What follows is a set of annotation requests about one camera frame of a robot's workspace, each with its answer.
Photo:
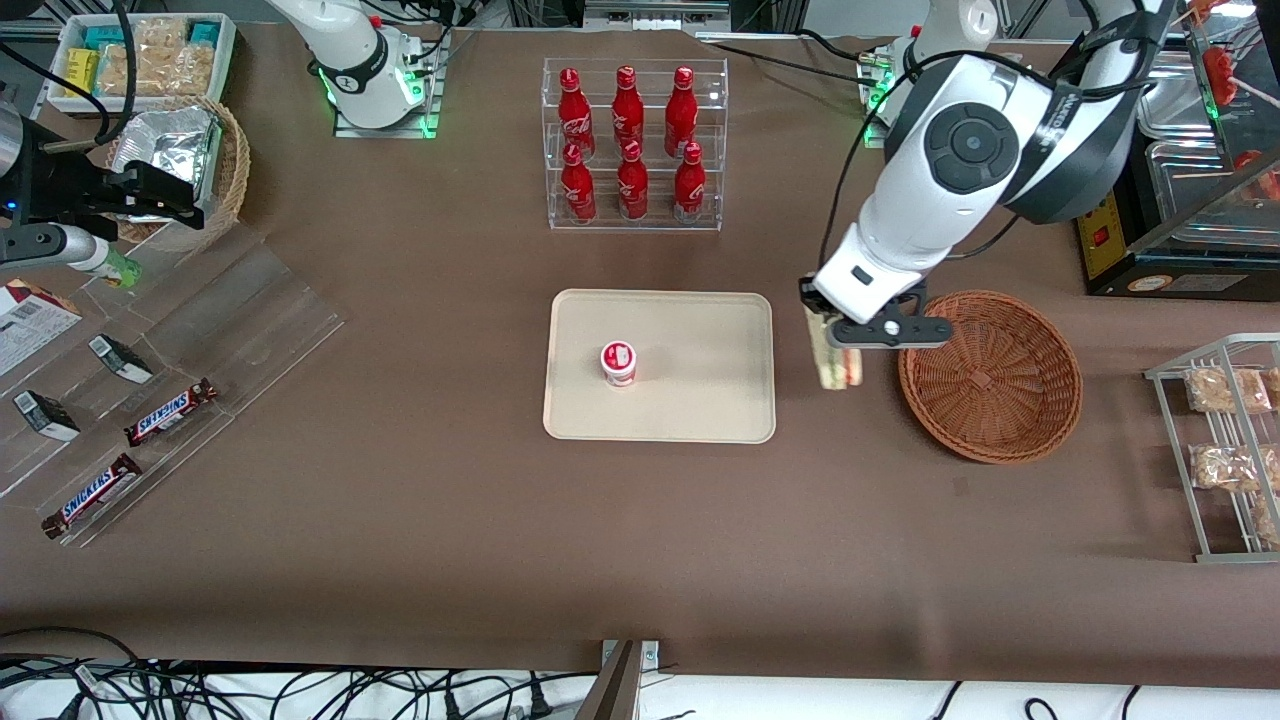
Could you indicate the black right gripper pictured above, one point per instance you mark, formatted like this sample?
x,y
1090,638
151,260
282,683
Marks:
x,y
62,186

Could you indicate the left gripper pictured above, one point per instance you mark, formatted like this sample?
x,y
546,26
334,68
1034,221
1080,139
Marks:
x,y
810,298

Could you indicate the triangle sandwich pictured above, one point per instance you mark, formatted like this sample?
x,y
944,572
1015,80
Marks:
x,y
828,368

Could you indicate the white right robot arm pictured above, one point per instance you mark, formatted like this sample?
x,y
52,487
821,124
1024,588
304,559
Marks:
x,y
345,50

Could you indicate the light tan wicker basket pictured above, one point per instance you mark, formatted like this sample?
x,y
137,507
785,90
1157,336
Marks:
x,y
232,180

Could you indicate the cream plastic tray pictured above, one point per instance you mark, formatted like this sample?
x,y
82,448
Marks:
x,y
700,400

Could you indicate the brown round wicker basket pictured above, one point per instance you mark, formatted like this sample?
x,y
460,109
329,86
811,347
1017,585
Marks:
x,y
1000,420

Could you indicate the silver foil bag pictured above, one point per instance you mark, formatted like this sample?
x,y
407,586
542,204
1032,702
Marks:
x,y
170,135

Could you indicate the small green packet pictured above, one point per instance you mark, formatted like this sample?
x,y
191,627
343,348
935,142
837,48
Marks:
x,y
122,270

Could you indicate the clear bag of crackers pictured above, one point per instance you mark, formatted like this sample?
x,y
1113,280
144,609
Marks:
x,y
160,33
125,70
182,70

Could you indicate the yellow snack packet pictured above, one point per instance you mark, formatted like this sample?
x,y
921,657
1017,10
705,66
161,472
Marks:
x,y
82,72

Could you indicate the white plastic snack bin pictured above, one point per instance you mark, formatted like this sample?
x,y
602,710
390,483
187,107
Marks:
x,y
225,60

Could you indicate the teal snack packet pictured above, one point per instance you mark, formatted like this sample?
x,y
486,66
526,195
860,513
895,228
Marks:
x,y
204,33
102,37

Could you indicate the small black white box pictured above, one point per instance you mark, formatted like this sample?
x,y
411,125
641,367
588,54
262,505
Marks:
x,y
120,358
45,415

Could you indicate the clear acrylic tiered display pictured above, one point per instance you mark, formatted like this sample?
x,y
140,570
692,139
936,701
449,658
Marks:
x,y
260,310

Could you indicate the red white printed carton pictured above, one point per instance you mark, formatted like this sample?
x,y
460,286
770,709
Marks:
x,y
30,325

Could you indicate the red cola bottle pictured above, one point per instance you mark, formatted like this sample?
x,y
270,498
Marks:
x,y
680,110
632,188
689,190
627,108
577,190
572,112

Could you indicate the red white lidded cup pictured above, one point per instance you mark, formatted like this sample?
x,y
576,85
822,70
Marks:
x,y
619,362

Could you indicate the clear acrylic bottle rack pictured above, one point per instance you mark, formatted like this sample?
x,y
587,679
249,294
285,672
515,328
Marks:
x,y
657,206

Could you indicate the snickers chocolate bar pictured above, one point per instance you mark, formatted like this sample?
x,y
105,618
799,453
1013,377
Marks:
x,y
170,412
92,496

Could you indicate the black food warmer appliance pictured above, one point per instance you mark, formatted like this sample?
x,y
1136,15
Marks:
x,y
1180,272

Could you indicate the clear bag of granola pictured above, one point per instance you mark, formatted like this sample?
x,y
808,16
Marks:
x,y
1225,390
1274,385
1230,468
1268,522

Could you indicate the brown table cover sheet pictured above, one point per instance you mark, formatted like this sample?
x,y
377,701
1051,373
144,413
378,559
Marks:
x,y
400,560

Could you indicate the red sausage on skewer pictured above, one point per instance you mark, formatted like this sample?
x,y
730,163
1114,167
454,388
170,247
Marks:
x,y
1205,8
1220,72

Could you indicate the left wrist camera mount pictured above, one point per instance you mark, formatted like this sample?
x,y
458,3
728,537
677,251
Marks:
x,y
890,330

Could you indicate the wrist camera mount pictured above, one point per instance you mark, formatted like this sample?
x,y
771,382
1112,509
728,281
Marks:
x,y
890,330
50,246

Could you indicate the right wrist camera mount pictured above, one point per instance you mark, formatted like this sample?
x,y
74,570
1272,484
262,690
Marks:
x,y
50,246

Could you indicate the aluminium frame rail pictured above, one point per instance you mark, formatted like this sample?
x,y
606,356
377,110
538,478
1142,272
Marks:
x,y
655,12

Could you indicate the metal mount bracket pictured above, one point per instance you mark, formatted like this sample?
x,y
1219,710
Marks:
x,y
620,690

